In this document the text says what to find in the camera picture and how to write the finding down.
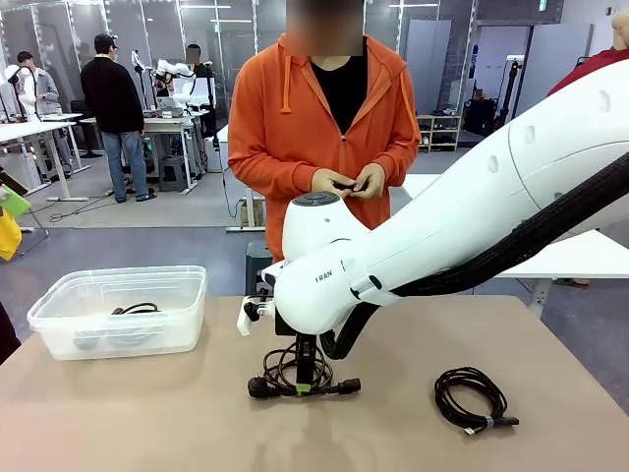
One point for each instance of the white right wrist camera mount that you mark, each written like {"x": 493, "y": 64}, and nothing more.
{"x": 244, "y": 322}

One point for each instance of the person right hand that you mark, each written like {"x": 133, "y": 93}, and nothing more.
{"x": 326, "y": 181}

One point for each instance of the white humanoid robot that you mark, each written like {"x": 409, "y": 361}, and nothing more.
{"x": 179, "y": 71}

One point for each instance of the yellow cloth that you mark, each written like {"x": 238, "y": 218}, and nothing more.
{"x": 9, "y": 236}

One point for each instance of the black equipment housing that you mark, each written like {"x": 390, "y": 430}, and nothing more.
{"x": 6, "y": 334}

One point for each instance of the person right forearm orange sleeve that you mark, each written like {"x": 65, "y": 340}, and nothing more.
{"x": 265, "y": 169}

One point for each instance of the person in orange hoodie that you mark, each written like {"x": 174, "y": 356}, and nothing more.
{"x": 275, "y": 137}

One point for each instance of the white standing desk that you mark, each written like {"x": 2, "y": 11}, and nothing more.
{"x": 248, "y": 206}

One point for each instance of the large white table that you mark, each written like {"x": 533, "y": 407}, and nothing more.
{"x": 565, "y": 260}

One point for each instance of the grey plastic stool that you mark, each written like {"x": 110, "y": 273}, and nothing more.
{"x": 253, "y": 265}
{"x": 172, "y": 169}

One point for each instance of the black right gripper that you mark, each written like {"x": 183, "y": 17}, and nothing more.
{"x": 284, "y": 325}

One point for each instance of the black cart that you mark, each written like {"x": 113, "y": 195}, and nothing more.
{"x": 479, "y": 118}

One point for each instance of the black tripod stand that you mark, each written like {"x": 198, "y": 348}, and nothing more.
{"x": 509, "y": 83}

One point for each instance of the person in grey hoodie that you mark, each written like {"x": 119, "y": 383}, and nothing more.
{"x": 41, "y": 88}

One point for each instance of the black office chair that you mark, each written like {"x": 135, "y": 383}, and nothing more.
{"x": 76, "y": 110}

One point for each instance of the wooden shoe rack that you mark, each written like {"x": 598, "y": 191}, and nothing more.
{"x": 437, "y": 117}

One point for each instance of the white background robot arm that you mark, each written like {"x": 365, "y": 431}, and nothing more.
{"x": 15, "y": 73}

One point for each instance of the grey workbench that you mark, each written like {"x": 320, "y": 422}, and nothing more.
{"x": 167, "y": 125}

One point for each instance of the person left hand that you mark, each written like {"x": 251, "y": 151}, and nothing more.
{"x": 373, "y": 182}

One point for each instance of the person left forearm orange sleeve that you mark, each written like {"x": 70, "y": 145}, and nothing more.
{"x": 403, "y": 162}

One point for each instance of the man in black jacket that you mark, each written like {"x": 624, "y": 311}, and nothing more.
{"x": 110, "y": 98}

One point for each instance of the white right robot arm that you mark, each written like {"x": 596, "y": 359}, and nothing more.
{"x": 442, "y": 221}

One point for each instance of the clear plastic storage box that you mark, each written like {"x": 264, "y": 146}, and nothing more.
{"x": 147, "y": 339}

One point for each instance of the person in dark top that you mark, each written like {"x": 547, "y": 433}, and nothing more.
{"x": 199, "y": 83}

